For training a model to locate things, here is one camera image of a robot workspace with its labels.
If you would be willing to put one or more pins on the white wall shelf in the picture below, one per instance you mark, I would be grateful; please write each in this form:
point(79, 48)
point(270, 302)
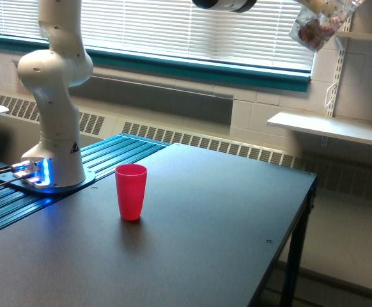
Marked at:
point(355, 35)
point(348, 130)

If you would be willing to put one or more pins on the white window blinds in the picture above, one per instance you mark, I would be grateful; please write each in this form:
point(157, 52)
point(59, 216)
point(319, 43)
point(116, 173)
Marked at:
point(257, 37)

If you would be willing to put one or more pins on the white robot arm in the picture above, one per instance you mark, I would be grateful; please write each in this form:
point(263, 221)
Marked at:
point(56, 160)

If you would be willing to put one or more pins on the white wall shelf lower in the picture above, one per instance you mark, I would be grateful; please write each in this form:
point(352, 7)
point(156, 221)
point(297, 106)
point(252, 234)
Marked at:
point(348, 130)

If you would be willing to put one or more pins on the blue aluminium rail bed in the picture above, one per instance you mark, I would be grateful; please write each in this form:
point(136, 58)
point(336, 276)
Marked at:
point(101, 158)

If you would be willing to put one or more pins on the white wall shelf upper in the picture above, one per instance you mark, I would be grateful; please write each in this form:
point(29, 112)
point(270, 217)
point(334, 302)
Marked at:
point(355, 35)

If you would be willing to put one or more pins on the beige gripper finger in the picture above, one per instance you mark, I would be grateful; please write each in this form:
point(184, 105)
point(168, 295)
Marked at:
point(316, 6)

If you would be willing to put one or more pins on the clear plastic cup with candies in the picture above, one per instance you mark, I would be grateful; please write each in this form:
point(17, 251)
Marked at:
point(313, 31)

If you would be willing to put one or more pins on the red plastic cup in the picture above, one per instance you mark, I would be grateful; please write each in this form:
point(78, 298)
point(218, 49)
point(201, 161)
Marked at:
point(131, 185)

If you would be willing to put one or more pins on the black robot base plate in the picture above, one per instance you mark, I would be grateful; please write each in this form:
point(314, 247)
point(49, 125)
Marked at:
point(22, 185)

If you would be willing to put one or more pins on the black table leg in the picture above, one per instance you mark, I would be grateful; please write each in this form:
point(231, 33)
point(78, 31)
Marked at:
point(296, 247)

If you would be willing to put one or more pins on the white shelf rail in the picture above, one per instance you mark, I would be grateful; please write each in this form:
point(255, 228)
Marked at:
point(332, 90)

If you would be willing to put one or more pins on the baseboard heater grille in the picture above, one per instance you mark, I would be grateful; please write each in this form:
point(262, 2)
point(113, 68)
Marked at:
point(334, 176)

